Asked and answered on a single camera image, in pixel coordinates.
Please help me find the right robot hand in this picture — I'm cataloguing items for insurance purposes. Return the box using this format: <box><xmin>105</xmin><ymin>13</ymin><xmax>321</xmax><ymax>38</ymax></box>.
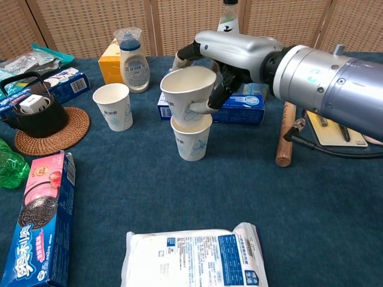
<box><xmin>172</xmin><ymin>29</ymin><xmax>285</xmax><ymax>115</ymax></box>

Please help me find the white paper cup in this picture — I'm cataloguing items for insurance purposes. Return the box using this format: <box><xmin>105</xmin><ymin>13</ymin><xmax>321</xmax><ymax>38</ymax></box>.
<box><xmin>92</xmin><ymin>83</ymin><xmax>134</xmax><ymax>132</ymax></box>
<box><xmin>160</xmin><ymin>65</ymin><xmax>217</xmax><ymax>126</ymax></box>
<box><xmin>170</xmin><ymin>115</ymin><xmax>213</xmax><ymax>162</ymax></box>

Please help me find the clear lime soda bottle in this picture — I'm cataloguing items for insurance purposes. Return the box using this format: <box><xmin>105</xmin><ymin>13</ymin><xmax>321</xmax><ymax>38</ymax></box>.
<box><xmin>217</xmin><ymin>0</ymin><xmax>240</xmax><ymax>33</ymax></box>

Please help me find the blue toothpaste box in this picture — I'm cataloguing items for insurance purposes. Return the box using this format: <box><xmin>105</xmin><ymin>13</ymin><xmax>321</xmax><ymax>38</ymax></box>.
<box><xmin>157</xmin><ymin>91</ymin><xmax>266</xmax><ymax>126</ymax></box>

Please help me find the white bottle with blue cap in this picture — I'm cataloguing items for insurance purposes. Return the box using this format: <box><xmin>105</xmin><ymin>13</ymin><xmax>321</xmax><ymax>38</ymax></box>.
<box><xmin>113</xmin><ymin>26</ymin><xmax>150</xmax><ymax>94</ymax></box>

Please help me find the wooden rolling pin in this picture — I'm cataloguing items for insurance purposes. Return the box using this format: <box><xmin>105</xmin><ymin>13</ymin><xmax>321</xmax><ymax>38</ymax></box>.
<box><xmin>275</xmin><ymin>100</ymin><xmax>297</xmax><ymax>167</ymax></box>

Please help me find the yellow orange carton box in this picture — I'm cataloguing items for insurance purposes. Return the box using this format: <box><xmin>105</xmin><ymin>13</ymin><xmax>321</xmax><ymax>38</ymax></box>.
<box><xmin>98</xmin><ymin>38</ymin><xmax>126</xmax><ymax>86</ymax></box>

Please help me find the razor on yellow card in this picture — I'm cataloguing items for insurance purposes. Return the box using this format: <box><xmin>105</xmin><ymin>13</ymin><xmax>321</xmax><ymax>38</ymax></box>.
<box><xmin>305</xmin><ymin>109</ymin><xmax>369</xmax><ymax>148</ymax></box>

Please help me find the woven wooden folding screen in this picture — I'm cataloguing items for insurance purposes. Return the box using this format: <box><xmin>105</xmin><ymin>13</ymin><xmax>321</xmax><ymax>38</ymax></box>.
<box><xmin>0</xmin><ymin>0</ymin><xmax>383</xmax><ymax>60</ymax></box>

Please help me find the dark blue table cloth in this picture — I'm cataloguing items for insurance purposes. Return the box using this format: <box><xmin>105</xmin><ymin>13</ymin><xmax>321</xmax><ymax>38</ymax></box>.
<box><xmin>0</xmin><ymin>52</ymin><xmax>383</xmax><ymax>287</ymax></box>

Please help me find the blue Oreo cookie box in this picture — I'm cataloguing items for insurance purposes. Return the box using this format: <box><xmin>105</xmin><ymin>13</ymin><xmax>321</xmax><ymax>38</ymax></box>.
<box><xmin>0</xmin><ymin>67</ymin><xmax>92</xmax><ymax>119</ymax></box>

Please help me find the round woven rattan coaster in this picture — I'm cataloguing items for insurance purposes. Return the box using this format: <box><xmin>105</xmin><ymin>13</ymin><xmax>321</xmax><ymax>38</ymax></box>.
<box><xmin>14</xmin><ymin>106</ymin><xmax>90</xmax><ymax>157</ymax></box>

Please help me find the teal clear snack bag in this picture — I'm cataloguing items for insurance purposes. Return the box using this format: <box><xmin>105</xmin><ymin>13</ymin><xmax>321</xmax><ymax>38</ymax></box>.
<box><xmin>0</xmin><ymin>42</ymin><xmax>75</xmax><ymax>96</ymax></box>

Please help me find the black cast iron teapot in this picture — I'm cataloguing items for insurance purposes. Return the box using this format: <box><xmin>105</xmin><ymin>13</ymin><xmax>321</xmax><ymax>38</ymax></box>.
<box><xmin>0</xmin><ymin>71</ymin><xmax>69</xmax><ymax>139</ymax></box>

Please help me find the white power adapter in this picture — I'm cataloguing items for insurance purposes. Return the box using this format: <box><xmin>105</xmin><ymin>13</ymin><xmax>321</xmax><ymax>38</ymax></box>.
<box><xmin>19</xmin><ymin>94</ymin><xmax>50</xmax><ymax>115</ymax></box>

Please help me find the white wipes pack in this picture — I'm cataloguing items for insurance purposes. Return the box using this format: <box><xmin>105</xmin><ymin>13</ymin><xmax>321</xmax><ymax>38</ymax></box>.
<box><xmin>120</xmin><ymin>222</ymin><xmax>269</xmax><ymax>287</ymax></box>

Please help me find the green plastic bottle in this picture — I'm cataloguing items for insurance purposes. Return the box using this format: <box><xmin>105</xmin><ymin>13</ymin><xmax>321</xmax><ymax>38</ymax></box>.
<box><xmin>0</xmin><ymin>138</ymin><xmax>31</xmax><ymax>189</ymax></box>

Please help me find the pink blue Oreo box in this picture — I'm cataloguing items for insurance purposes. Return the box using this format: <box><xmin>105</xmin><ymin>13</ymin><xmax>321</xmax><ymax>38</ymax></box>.
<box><xmin>0</xmin><ymin>151</ymin><xmax>76</xmax><ymax>287</ymax></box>

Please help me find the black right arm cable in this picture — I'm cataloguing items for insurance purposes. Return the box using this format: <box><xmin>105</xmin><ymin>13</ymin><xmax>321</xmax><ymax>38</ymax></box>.
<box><xmin>282</xmin><ymin>118</ymin><xmax>383</xmax><ymax>159</ymax></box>

